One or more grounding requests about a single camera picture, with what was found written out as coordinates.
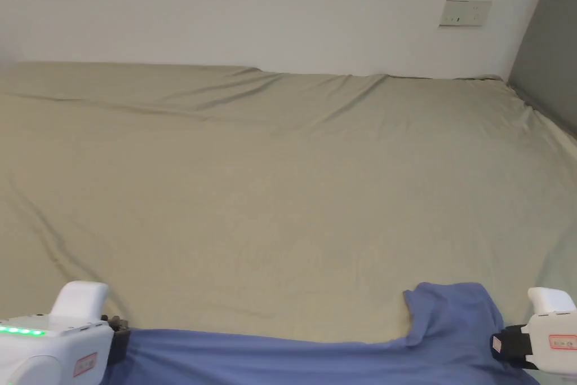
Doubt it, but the bed with beige sheet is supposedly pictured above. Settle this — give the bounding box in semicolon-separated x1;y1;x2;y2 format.
0;61;577;385

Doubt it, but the white wall switch panel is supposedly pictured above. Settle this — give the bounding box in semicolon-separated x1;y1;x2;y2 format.
437;0;493;28

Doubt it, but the blue shirt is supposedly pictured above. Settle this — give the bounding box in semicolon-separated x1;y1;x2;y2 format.
101;282;542;385

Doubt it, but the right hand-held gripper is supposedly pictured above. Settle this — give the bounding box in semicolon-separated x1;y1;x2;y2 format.
490;286;577;381

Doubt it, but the grey padded headboard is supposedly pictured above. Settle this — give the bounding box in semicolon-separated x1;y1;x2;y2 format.
505;0;577;139

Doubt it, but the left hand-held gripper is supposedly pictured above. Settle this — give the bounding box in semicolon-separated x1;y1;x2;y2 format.
0;281;132;385

